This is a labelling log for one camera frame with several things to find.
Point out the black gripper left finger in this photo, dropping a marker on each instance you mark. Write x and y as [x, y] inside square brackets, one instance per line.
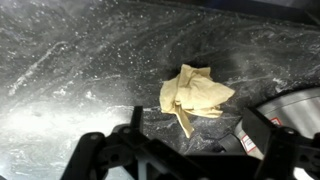
[100, 156]

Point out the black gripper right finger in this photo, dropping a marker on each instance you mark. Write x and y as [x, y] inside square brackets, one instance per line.
[290, 153]

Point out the yellow cloth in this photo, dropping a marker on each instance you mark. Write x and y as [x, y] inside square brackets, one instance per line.
[191, 93]

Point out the stainless steel carafe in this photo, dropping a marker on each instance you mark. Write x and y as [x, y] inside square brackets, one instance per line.
[293, 110]

